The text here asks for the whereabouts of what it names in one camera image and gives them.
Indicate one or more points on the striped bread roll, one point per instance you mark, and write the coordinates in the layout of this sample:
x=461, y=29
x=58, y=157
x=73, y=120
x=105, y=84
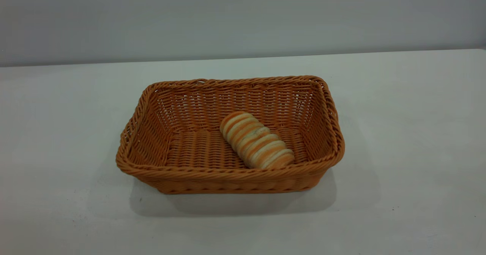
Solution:
x=256, y=141

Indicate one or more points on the orange woven wicker basket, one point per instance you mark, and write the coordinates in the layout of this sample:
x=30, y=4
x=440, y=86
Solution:
x=190, y=148

